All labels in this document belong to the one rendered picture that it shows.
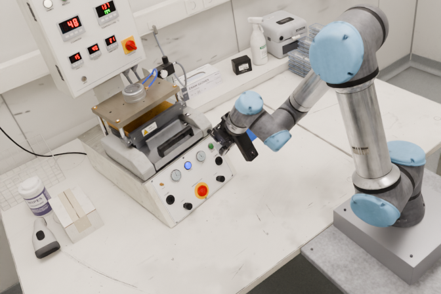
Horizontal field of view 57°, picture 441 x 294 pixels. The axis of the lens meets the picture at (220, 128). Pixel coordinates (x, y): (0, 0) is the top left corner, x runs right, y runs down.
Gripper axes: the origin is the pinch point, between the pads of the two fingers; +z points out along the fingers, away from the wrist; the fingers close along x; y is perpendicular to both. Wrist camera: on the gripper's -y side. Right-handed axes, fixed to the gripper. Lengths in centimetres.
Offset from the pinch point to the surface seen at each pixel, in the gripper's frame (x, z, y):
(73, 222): 51, 18, 17
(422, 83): -212, 79, -42
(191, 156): 8.7, 2.6, 7.0
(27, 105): 34, 41, 77
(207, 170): 5.8, 6.6, 0.1
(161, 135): 13.5, -0.3, 19.2
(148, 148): 19.4, 1.8, 18.4
